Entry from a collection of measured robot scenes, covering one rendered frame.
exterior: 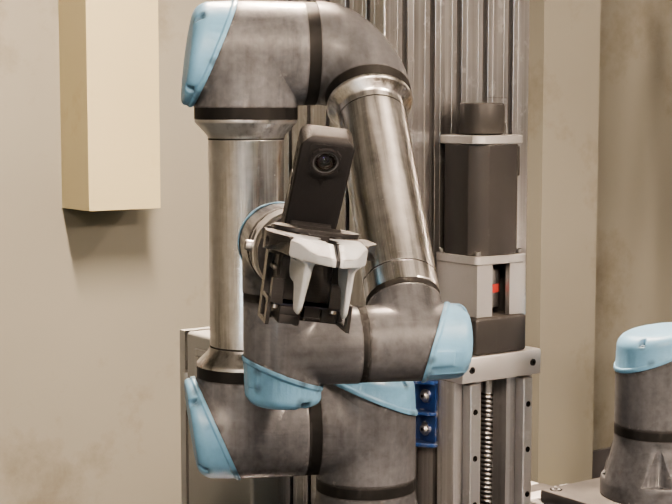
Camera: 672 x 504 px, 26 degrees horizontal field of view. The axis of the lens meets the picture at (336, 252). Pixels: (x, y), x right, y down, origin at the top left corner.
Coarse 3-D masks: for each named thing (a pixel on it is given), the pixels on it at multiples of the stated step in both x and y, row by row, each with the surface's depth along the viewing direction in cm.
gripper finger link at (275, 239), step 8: (264, 232) 118; (272, 232) 115; (280, 232) 116; (288, 232) 117; (296, 232) 118; (264, 240) 116; (272, 240) 115; (280, 240) 114; (288, 240) 113; (272, 248) 116; (280, 248) 115; (288, 248) 113
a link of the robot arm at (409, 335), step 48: (336, 48) 159; (384, 48) 160; (336, 96) 158; (384, 96) 156; (384, 144) 152; (384, 192) 148; (384, 240) 145; (384, 288) 142; (432, 288) 143; (384, 336) 138; (432, 336) 139
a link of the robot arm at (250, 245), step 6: (276, 210) 133; (282, 210) 132; (270, 216) 131; (276, 216) 129; (264, 222) 130; (270, 222) 129; (258, 228) 131; (252, 234) 132; (258, 234) 129; (246, 240) 131; (252, 240) 131; (246, 246) 131; (252, 246) 130; (252, 252) 130; (252, 258) 131; (252, 264) 132; (258, 270) 129
